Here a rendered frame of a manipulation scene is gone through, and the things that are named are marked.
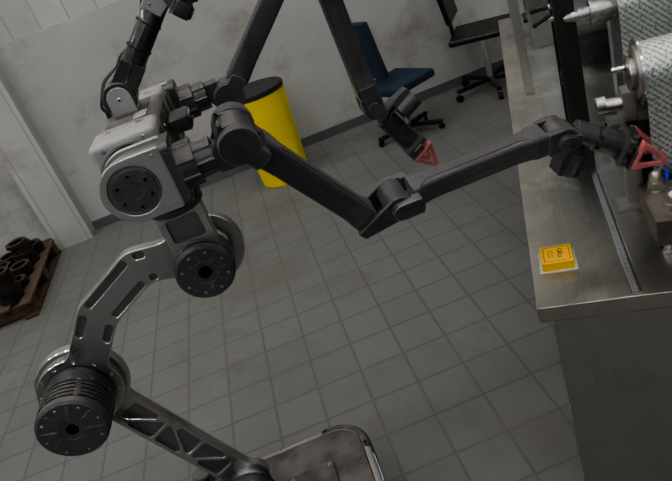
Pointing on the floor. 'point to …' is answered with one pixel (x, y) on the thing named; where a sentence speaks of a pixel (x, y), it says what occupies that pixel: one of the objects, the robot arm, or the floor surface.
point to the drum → (273, 118)
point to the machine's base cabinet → (620, 392)
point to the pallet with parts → (25, 277)
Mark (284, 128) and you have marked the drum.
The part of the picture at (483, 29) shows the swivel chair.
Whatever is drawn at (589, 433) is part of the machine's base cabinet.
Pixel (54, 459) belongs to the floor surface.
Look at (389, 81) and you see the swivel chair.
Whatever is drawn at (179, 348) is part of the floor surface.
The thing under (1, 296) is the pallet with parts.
